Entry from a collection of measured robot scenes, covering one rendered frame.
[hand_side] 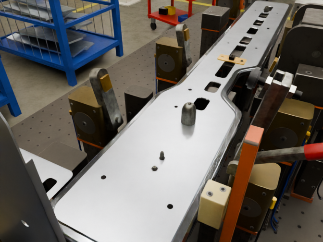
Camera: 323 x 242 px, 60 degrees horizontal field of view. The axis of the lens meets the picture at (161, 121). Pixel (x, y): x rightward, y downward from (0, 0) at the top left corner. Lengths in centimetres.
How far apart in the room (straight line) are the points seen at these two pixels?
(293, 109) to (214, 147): 17
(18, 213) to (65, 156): 34
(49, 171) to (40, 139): 56
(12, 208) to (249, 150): 22
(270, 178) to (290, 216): 43
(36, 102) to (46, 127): 153
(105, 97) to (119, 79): 80
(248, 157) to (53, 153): 42
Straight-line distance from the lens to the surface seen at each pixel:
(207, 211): 42
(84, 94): 64
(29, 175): 19
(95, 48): 308
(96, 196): 49
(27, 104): 267
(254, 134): 29
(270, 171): 47
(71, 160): 58
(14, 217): 28
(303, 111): 59
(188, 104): 59
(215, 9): 125
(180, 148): 55
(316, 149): 42
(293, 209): 91
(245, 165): 30
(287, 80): 37
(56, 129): 113
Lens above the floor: 138
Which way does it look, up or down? 38 degrees down
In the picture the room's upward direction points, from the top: straight up
